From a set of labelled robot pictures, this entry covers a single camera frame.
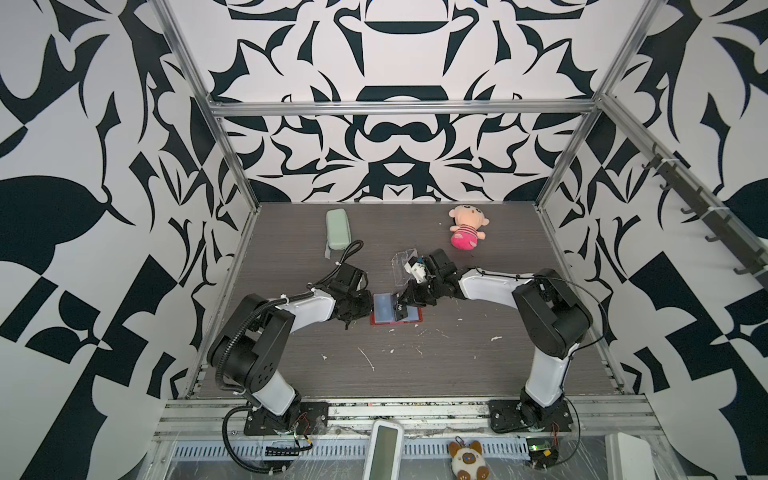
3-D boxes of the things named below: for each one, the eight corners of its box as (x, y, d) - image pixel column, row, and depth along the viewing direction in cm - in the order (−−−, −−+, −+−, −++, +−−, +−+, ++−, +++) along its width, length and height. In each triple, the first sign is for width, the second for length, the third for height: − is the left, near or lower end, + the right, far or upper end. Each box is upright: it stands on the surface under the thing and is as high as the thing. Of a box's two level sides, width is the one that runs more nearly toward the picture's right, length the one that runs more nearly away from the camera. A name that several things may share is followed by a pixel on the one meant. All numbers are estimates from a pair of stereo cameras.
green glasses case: (326, 260, 106) (324, 253, 103) (327, 216, 120) (325, 208, 116) (351, 258, 107) (350, 251, 104) (349, 215, 120) (348, 207, 117)
